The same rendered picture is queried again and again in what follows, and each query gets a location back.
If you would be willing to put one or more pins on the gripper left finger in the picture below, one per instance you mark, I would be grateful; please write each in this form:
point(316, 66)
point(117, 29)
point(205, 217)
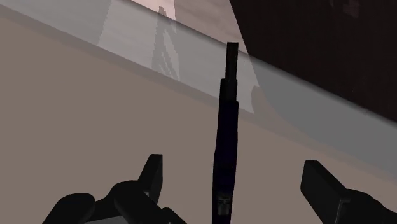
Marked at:
point(136, 198)

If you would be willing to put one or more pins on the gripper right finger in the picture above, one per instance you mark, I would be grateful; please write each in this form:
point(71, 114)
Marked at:
point(328, 194)

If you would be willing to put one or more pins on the black pen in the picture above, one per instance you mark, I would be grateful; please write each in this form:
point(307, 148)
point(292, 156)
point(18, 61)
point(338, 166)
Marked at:
point(225, 139)

